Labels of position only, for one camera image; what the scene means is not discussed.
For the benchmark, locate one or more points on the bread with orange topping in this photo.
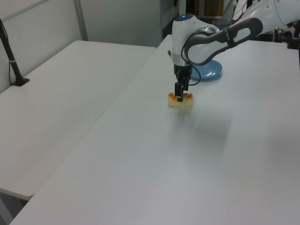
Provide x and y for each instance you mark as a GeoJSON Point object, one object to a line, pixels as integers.
{"type": "Point", "coordinates": [185, 101]}

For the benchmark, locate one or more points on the black camera stand pole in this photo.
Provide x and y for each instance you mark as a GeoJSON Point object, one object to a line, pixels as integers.
{"type": "Point", "coordinates": [11, 63]}

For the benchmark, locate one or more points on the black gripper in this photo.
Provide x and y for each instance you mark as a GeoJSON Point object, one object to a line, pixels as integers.
{"type": "Point", "coordinates": [182, 71]}

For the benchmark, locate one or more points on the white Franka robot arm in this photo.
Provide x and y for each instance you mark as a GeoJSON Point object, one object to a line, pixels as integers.
{"type": "Point", "coordinates": [206, 39]}

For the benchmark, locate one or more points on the blue plate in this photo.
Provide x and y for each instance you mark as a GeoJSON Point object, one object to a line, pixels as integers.
{"type": "Point", "coordinates": [212, 70]}

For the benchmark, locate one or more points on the black clamp mount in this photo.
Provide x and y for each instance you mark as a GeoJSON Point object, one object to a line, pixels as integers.
{"type": "Point", "coordinates": [295, 42]}

